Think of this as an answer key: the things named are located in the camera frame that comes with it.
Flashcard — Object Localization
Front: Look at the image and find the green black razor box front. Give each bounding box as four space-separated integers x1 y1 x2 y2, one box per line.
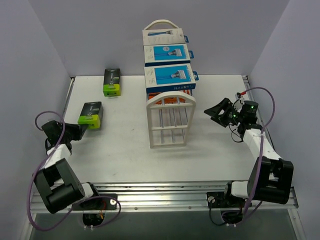
77 101 104 129

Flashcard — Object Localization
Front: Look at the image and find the green black razor box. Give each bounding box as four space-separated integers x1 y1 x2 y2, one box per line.
77 101 104 129
102 68 121 97

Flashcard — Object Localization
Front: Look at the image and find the orange Gillette Fusion box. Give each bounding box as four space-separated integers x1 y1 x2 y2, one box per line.
164 90 193 104

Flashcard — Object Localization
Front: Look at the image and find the blue Harry's razor box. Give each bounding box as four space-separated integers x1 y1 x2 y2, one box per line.
144 44 194 67
144 63 199 94

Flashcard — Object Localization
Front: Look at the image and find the orange razor box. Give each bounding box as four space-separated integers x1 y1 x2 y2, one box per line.
147 92 161 100

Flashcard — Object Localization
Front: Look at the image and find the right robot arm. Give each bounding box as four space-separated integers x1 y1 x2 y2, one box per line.
204 98 294 207

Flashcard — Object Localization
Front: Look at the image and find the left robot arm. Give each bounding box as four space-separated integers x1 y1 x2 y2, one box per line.
34 120 117 214

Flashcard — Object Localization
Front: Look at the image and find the white and chrome shelf rack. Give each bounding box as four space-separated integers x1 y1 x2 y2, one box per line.
143 19 196 148

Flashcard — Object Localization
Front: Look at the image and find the white Harry's razor box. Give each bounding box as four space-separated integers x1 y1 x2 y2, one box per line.
142 28 189 46

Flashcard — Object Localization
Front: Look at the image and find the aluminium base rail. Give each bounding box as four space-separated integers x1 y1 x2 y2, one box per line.
26 181 300 215

